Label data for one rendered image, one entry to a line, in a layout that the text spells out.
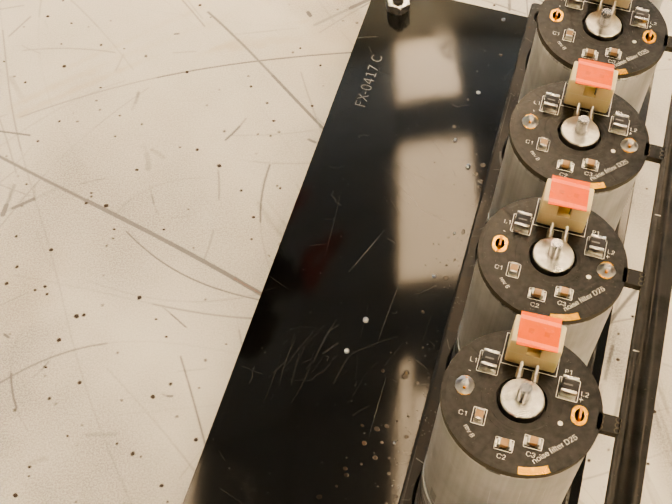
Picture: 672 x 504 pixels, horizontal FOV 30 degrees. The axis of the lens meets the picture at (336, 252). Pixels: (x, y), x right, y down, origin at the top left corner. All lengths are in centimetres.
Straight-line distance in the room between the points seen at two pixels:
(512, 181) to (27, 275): 11
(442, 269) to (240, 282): 4
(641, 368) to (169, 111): 15
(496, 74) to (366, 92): 3
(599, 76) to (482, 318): 5
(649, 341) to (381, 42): 13
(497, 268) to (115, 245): 11
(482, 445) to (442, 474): 2
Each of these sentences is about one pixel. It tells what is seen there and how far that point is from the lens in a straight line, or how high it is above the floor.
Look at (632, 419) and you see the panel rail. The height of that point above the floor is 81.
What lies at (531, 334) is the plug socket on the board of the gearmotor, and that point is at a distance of 19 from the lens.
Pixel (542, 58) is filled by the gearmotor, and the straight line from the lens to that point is 25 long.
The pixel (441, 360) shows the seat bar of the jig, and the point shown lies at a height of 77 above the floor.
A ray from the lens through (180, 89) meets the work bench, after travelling 31.
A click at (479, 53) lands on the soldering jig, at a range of 31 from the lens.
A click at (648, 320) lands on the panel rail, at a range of 21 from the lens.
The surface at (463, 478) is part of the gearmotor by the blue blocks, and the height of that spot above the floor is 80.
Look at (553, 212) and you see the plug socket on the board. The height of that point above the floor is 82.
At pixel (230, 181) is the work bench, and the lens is 29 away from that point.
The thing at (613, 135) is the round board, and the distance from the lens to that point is 23.
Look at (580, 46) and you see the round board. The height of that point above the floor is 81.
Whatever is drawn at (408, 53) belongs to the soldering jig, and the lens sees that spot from 31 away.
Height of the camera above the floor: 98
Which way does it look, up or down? 55 degrees down
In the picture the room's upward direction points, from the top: 5 degrees clockwise
